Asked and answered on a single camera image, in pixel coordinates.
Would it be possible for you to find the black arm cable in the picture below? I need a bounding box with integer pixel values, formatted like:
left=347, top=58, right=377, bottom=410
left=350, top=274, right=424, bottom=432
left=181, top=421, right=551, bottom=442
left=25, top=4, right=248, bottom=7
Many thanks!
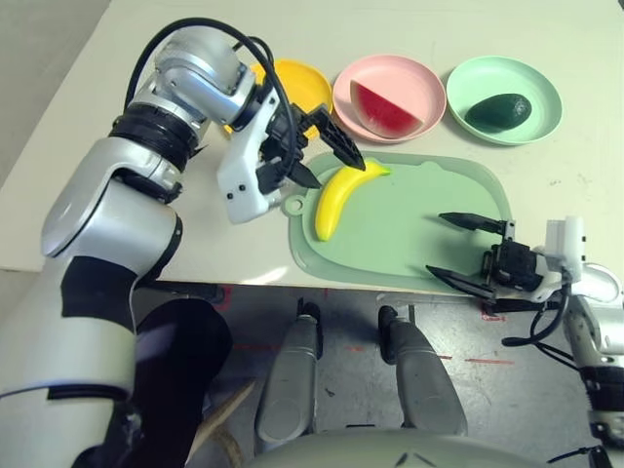
left=503, top=285, right=576, bottom=365
left=125, top=18, right=306, bottom=191

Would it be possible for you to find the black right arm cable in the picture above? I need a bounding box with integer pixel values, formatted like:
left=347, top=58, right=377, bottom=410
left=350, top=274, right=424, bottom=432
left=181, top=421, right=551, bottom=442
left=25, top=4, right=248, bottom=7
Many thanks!
left=503, top=285, right=576, bottom=365

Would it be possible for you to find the light green plate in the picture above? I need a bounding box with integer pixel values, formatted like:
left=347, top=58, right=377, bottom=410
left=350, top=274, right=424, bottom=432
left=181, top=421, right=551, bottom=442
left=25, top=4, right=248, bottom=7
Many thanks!
left=446, top=56, right=564, bottom=146

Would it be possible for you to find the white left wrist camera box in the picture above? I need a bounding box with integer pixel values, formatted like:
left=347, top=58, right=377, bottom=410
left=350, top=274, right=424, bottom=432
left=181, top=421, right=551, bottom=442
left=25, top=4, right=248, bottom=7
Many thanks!
left=215, top=95, right=287, bottom=225

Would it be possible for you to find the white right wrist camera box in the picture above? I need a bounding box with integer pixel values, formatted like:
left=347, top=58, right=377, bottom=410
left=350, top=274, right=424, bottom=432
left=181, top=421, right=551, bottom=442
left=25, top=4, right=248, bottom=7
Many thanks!
left=530, top=215, right=586, bottom=303

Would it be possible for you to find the grey robot torso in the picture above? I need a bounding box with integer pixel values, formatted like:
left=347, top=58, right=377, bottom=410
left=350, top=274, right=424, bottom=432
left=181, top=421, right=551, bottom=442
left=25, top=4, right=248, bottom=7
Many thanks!
left=243, top=427, right=542, bottom=468

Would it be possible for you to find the dark green toy avocado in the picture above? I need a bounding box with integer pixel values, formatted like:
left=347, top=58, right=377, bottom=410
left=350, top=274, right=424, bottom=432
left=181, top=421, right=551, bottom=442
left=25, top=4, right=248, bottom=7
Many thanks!
left=463, top=93, right=532, bottom=132

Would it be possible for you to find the light wooden stick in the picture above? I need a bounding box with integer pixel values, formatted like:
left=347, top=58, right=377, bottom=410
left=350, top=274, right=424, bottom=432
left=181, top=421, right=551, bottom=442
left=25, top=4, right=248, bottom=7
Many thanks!
left=187, top=378, right=258, bottom=468

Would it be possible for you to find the yellow plate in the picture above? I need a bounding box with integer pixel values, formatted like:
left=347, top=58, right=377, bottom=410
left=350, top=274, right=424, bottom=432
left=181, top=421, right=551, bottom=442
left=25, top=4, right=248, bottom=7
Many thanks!
left=221, top=58, right=335, bottom=138

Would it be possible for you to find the pink plate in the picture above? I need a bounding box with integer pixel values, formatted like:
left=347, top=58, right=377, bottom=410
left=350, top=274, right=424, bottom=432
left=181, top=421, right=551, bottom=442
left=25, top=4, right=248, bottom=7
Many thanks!
left=331, top=54, right=448, bottom=143

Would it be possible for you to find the grey left robot leg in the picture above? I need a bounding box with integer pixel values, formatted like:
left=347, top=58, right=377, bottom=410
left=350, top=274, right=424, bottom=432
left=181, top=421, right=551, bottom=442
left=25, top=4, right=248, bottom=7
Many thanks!
left=255, top=299, right=326, bottom=445

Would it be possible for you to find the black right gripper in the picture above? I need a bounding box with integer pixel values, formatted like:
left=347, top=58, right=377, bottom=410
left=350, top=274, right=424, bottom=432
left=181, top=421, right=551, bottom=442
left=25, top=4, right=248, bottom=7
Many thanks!
left=425, top=212, right=545, bottom=299

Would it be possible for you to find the red watermelon slice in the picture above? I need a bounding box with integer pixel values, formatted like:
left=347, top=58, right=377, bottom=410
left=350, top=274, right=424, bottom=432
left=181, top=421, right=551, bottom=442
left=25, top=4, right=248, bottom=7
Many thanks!
left=349, top=80, right=424, bottom=137

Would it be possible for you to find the dark clothed bystander leg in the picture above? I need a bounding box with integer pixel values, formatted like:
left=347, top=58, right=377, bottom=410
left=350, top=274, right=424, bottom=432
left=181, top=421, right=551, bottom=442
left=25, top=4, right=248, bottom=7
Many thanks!
left=72, top=297, right=234, bottom=468

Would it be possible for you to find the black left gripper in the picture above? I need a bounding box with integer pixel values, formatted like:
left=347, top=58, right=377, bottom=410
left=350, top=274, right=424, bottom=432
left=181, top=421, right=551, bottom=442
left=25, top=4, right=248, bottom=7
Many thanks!
left=256, top=104, right=367, bottom=196

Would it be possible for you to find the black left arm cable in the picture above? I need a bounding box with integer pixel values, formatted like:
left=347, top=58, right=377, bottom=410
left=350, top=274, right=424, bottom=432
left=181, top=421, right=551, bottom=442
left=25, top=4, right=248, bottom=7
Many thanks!
left=125, top=18, right=306, bottom=191

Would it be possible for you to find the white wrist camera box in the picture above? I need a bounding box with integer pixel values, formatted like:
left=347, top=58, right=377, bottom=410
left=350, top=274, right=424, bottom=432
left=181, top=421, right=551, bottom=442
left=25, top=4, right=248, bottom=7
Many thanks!
left=530, top=215, right=586, bottom=303
left=215, top=95, right=287, bottom=225

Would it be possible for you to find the yellow toy banana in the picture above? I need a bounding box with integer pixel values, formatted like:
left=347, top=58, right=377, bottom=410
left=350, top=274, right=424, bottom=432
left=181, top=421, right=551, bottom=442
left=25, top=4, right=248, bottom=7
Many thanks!
left=314, top=159, right=393, bottom=243

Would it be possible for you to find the light green cutting board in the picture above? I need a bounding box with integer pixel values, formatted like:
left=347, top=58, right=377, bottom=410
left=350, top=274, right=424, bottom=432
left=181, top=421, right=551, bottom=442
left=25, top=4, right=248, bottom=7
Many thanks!
left=284, top=151, right=513, bottom=296

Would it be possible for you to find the black table frame bar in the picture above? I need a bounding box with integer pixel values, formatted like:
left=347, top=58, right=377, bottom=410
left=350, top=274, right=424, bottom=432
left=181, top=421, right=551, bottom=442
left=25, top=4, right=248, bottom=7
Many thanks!
left=145, top=282, right=228, bottom=306
left=480, top=296, right=560, bottom=316

